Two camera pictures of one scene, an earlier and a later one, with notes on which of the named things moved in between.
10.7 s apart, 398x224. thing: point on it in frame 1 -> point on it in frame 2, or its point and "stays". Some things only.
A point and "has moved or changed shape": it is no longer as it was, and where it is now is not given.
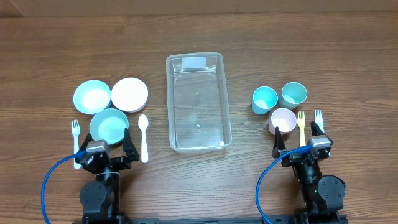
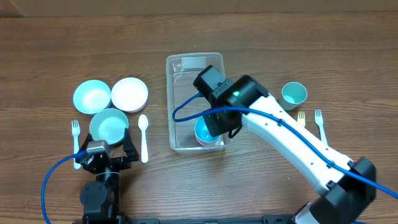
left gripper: [124, 163] stays
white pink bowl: [129, 94] stays
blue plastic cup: [264, 99] has moved or changed shape
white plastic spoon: [143, 122] stays
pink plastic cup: [285, 119] has moved or changed shape
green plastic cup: [293, 94] stays
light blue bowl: [91, 96] stays
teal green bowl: [109, 124] stays
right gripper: [278, 145] -> [217, 127]
